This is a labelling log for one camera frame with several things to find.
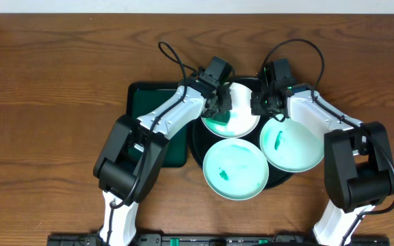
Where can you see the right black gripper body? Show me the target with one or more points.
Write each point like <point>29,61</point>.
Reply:
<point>262,104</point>

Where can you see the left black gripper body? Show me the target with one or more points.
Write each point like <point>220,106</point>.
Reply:
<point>219,104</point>

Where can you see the green wavy sponge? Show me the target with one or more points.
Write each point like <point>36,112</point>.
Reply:
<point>220,119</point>

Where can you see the white plate top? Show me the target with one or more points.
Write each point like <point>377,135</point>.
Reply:
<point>242,122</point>

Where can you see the white plate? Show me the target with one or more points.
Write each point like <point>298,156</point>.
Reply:
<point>290,146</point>
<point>235,169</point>
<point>242,122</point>

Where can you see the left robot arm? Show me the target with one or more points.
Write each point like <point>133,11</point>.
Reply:
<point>130,161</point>

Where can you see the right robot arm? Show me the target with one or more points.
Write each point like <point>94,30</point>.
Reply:
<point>358,164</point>

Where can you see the black rectangular tray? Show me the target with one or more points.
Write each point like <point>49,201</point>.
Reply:
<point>142,98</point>

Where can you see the white plate right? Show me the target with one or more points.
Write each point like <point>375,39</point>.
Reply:
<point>290,146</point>

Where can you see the white plate bottom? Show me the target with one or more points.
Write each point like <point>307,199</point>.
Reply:
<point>235,169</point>

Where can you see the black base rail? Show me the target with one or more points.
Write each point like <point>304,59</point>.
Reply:
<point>159,240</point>

